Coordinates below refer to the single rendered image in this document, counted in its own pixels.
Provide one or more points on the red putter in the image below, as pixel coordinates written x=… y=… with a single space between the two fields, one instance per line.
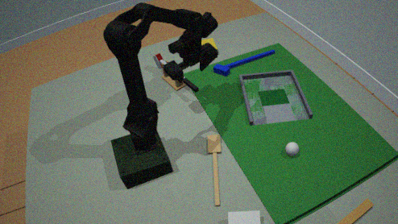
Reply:
x=158 y=59

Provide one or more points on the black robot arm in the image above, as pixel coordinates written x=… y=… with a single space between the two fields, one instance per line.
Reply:
x=124 y=41

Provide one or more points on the green flat mat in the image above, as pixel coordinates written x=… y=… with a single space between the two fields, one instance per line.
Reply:
x=335 y=146

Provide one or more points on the tan flat bar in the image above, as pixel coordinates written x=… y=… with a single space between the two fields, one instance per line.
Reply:
x=357 y=213

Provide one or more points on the yellow flat block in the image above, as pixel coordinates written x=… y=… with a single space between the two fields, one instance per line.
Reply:
x=210 y=41

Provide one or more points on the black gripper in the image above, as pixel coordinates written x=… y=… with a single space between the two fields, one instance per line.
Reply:
x=205 y=55

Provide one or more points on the grey ball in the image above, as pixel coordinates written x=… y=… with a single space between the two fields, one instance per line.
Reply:
x=292 y=149

